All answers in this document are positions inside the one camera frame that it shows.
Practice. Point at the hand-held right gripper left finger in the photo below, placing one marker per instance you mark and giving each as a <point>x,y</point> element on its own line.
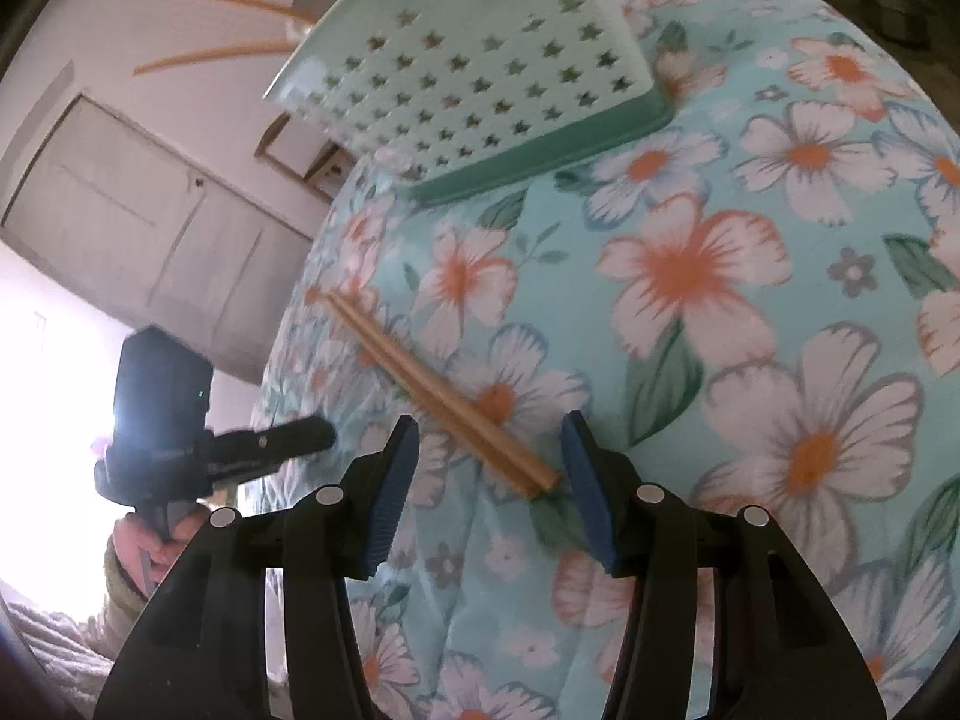
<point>390,499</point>

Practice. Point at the blue floral blanket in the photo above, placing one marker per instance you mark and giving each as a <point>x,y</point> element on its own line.
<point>750,390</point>

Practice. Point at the person's left hand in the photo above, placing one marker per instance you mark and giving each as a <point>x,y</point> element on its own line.
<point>142,547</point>

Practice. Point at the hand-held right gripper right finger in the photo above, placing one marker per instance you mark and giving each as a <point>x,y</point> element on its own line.
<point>596,499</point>

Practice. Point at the green star-cutout utensil holder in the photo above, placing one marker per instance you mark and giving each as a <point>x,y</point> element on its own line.
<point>465,82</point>

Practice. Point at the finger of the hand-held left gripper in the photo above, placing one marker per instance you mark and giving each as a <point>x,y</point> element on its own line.
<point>277,442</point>

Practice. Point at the white panelled door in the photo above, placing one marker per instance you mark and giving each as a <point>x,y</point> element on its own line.
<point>135,202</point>

